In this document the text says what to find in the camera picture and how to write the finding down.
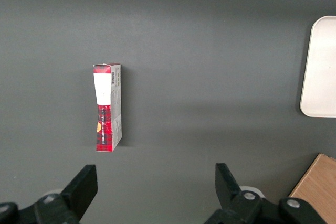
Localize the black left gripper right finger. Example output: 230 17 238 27
204 163 265 224

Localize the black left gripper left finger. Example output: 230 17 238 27
23 164 99 224

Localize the cream rectangular tray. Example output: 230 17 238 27
299 15 336 118

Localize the red plaid cardboard box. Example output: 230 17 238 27
92 62 123 154

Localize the wooden drawer cabinet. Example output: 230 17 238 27
288 153 336 224

